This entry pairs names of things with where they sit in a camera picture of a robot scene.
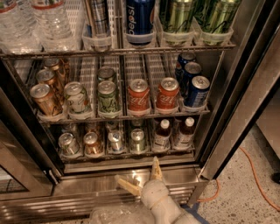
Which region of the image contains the orange cable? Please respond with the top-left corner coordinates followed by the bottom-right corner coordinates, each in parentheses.
top-left (197, 146), bottom-right (280, 212)

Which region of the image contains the front green can middle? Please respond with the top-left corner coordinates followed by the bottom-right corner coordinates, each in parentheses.
top-left (98, 80), bottom-right (119, 114)

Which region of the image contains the green can bottom shelf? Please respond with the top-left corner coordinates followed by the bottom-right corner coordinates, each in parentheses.
top-left (130, 129), bottom-right (145, 153)

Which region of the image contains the green can top left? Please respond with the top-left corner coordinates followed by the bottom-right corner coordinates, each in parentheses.
top-left (158, 0), bottom-right (196, 33)

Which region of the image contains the white green can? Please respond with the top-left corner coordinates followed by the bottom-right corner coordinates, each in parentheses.
top-left (64, 81), bottom-right (91, 114)

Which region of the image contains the green can top right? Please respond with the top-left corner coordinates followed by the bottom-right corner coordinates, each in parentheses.
top-left (194, 0), bottom-right (242, 33)

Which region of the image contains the left water bottle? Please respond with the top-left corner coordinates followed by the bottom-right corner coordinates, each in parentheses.
top-left (0, 0), bottom-right (41, 54)

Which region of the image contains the coca cola can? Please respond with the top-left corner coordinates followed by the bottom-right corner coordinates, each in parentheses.
top-left (156, 77), bottom-right (179, 109)
top-left (128, 79), bottom-right (150, 111)

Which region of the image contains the blue pepsi can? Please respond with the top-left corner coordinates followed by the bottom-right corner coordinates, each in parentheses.
top-left (125, 0), bottom-right (155, 46)
top-left (175, 52), bottom-right (196, 82)
top-left (184, 76), bottom-right (210, 108)
top-left (180, 62), bottom-right (202, 97)

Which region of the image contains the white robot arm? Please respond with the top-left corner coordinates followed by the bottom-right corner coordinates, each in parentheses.
top-left (115, 157), bottom-right (201, 224)

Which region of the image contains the fridge door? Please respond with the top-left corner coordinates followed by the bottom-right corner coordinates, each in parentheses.
top-left (0, 89), bottom-right (53, 201)
top-left (197, 0), bottom-right (280, 180)

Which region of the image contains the left brown bottle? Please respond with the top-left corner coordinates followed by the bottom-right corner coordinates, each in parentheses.
top-left (152, 119), bottom-right (171, 152)

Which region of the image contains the front blue pepsi can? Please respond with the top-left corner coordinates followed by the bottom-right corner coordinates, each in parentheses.
top-left (184, 76), bottom-right (210, 108)

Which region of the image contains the water bottle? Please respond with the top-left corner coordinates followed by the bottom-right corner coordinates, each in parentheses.
top-left (0, 0), bottom-right (41, 54)
top-left (31, 0), bottom-right (77, 52)

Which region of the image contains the right coca cola can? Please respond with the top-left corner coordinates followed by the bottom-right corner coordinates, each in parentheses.
top-left (156, 77), bottom-right (179, 109)

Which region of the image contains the blue pepsi can top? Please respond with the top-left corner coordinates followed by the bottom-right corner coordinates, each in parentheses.
top-left (125, 0), bottom-right (155, 46)

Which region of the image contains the rear green can middle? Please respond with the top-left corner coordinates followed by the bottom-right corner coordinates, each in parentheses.
top-left (97, 66), bottom-right (117, 84)

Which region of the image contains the right brown bottle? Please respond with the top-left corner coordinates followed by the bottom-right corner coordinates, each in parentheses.
top-left (173, 117), bottom-right (195, 150)

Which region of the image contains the rear blue pepsi can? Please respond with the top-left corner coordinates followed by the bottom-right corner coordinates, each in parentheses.
top-left (175, 52), bottom-right (196, 82)

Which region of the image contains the fridge door right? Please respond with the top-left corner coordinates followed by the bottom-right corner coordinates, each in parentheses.
top-left (197, 0), bottom-right (280, 180)

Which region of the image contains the silver green can bottom left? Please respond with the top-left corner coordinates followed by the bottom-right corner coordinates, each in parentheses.
top-left (59, 132), bottom-right (80, 156)

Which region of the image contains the brown bottle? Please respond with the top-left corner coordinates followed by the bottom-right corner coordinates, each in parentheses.
top-left (173, 117), bottom-right (195, 150)
top-left (152, 119), bottom-right (171, 152)

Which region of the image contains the plaid tall can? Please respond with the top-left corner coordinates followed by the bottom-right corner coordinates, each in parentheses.
top-left (89, 0), bottom-right (110, 38)

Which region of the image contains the orange can bottom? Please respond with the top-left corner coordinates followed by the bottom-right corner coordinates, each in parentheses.
top-left (83, 132), bottom-right (103, 156)

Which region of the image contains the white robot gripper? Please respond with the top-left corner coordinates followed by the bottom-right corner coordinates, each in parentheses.
top-left (115, 157), bottom-right (181, 218)

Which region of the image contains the middle gold can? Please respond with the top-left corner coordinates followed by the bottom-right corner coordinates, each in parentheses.
top-left (36, 68), bottom-right (66, 103)

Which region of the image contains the middle blue pepsi can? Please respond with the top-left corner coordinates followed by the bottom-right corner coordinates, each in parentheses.
top-left (180, 62), bottom-right (202, 97)

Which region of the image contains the rear gold can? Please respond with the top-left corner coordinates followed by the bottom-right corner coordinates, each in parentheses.
top-left (43, 57), bottom-right (70, 86)

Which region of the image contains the fridge door left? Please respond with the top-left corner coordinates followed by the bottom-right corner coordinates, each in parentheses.
top-left (0, 89), bottom-right (53, 201)

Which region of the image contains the left coca cola can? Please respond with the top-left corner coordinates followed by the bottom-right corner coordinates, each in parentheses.
top-left (128, 79), bottom-right (150, 111)

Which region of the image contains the clear plastic bag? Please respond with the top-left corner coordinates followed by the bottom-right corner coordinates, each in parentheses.
top-left (89, 203), bottom-right (155, 224)

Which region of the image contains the front gold can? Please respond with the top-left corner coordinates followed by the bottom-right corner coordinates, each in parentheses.
top-left (30, 84), bottom-right (63, 116)

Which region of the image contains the silver white can bottom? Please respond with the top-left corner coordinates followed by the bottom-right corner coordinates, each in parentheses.
top-left (108, 129), bottom-right (123, 153)

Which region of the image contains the blue tape on floor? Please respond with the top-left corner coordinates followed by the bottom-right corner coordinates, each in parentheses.
top-left (183, 202), bottom-right (210, 224)

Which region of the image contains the gold can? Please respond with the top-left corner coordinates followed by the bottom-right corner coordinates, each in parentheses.
top-left (43, 57), bottom-right (70, 86)
top-left (30, 84), bottom-right (63, 116)
top-left (36, 68), bottom-right (66, 103)

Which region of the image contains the stainless steel fridge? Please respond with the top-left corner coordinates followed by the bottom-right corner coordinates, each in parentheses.
top-left (0, 0), bottom-right (280, 224)

